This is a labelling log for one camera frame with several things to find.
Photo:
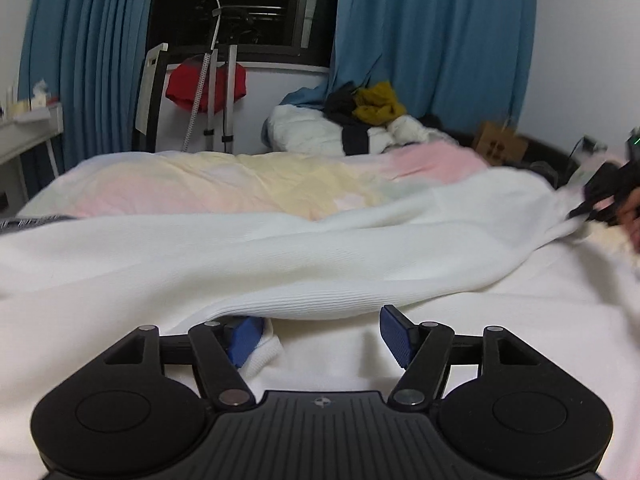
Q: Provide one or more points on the pile of clothes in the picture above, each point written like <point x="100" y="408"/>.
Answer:
<point x="332" y="129"/>

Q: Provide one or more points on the pastel rainbow duvet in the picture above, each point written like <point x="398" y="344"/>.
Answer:
<point x="307" y="186"/>

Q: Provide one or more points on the blue curtain left panel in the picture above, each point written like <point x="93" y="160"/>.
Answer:
<point x="90" y="54"/>

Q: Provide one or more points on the wall power socket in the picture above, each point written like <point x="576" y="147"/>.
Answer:
<point x="590" y="145"/>

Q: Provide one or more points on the white clothes rack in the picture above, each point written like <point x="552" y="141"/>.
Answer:
<point x="151" y="92"/>

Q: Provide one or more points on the white desk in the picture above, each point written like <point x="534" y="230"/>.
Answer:
<point x="19" y="135"/>

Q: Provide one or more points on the black armchair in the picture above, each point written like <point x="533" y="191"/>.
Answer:
<point x="550" y="163"/>

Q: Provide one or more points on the white knit sweater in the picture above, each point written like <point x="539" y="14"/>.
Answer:
<point x="497" y="248"/>

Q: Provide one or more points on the mustard yellow garment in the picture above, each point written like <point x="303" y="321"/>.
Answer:
<point x="378" y="105"/>

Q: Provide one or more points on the dark window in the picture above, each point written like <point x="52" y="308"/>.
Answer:
<point x="273" y="31"/>

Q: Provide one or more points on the blue curtain right panel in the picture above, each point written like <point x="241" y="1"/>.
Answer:
<point x="464" y="61"/>

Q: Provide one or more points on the person's right hand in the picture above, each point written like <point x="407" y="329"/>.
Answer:
<point x="628" y="218"/>

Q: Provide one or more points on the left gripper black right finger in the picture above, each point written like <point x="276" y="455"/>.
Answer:
<point x="495" y="401"/>

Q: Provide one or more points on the brown paper shopping bag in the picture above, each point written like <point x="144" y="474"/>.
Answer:
<point x="499" y="143"/>

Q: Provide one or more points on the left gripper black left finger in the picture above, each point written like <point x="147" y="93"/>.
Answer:
<point x="143" y="405"/>

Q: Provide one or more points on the blue curtain panel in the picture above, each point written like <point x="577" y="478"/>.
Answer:
<point x="90" y="54"/>
<point x="464" y="61"/>

